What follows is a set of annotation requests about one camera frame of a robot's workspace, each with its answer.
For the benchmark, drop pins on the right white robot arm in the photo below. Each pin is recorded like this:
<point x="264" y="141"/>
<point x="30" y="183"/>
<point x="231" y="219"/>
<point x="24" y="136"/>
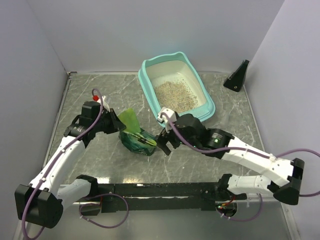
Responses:
<point x="276" y="176"/>

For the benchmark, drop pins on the teal litter box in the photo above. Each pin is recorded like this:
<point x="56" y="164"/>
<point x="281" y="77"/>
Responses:
<point x="170" y="81"/>

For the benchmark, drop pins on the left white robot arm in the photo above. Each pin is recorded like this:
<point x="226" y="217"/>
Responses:
<point x="42" y="201"/>

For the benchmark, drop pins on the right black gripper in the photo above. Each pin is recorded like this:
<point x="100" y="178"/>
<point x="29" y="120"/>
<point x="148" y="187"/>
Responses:
<point x="161" y="140"/>

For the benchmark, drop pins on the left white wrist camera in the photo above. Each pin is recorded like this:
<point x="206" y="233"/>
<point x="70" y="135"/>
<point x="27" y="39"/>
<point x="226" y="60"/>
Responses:
<point x="105" y="100"/>

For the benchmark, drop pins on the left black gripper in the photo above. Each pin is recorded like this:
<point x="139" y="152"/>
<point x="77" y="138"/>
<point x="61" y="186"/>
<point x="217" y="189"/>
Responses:
<point x="115" y="122"/>

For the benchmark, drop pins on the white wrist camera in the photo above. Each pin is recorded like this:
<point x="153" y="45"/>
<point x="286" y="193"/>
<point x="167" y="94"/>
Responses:
<point x="164" y="115"/>
<point x="105" y="100"/>

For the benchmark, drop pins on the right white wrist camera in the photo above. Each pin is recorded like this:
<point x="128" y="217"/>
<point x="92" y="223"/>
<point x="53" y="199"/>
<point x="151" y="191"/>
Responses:
<point x="164" y="115"/>

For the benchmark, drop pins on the green cat litter bag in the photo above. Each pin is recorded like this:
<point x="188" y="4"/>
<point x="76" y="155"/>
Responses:
<point x="133" y="137"/>

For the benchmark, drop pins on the black wedge stand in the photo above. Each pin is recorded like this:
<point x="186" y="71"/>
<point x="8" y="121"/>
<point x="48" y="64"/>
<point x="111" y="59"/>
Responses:
<point x="236" y="80"/>

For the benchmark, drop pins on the cat litter in box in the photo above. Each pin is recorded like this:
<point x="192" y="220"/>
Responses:
<point x="176" y="96"/>

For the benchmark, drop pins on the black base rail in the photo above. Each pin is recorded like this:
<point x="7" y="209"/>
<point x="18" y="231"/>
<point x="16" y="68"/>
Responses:
<point x="161" y="196"/>

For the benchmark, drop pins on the black bag clip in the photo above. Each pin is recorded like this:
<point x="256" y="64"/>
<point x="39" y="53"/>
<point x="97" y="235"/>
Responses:
<point x="148" y="140"/>

